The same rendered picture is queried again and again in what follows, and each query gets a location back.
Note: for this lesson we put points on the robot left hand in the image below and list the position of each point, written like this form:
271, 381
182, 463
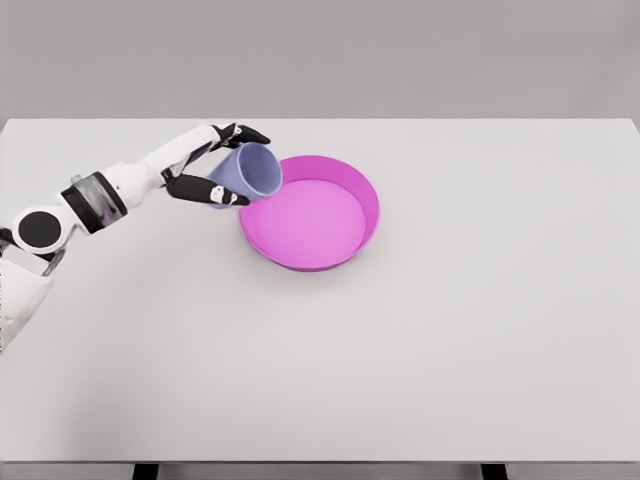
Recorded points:
186, 145

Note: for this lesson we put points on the lavender blue cup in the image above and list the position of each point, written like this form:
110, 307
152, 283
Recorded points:
254, 172

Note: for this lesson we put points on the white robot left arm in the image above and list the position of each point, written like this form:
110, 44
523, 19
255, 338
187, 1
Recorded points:
55, 225

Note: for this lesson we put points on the magenta pink plate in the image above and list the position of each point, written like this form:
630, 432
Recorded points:
310, 220

